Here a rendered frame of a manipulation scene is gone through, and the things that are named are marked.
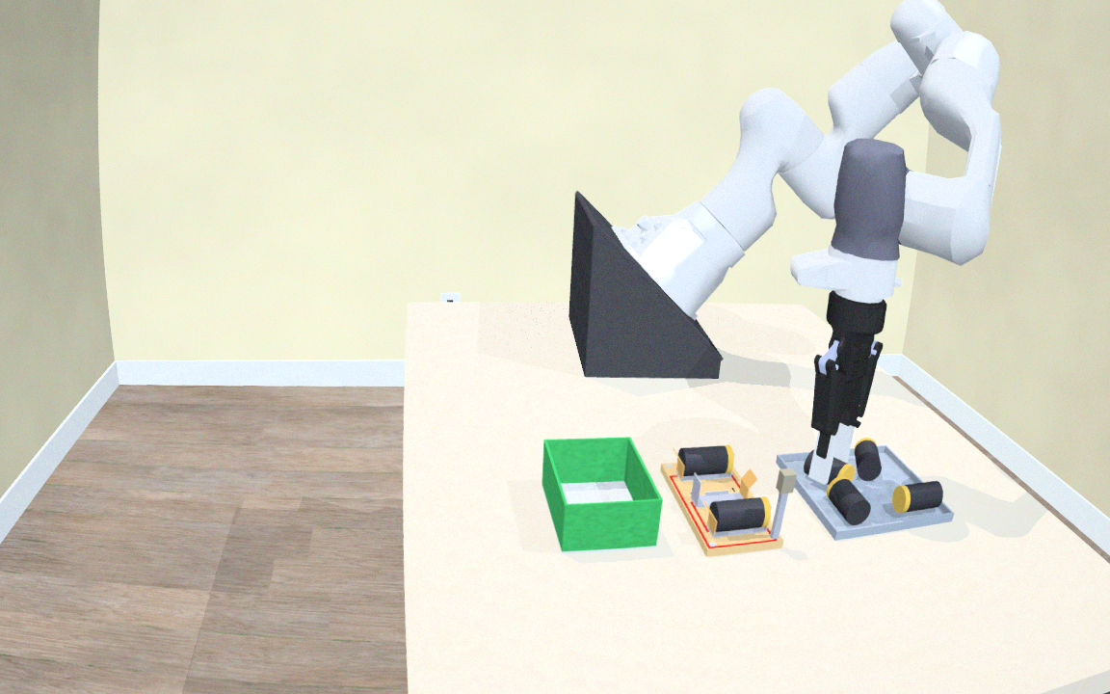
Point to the light blue tray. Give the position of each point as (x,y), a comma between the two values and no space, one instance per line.
(878,492)

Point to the green open-top box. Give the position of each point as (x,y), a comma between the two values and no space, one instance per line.
(593,471)

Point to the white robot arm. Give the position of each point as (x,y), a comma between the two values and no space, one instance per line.
(947,217)

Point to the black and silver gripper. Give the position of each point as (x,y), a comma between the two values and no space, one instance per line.
(853,327)

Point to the black battery with yellow end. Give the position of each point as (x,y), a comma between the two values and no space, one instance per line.
(839,468)
(867,459)
(919,496)
(706,460)
(848,500)
(738,514)

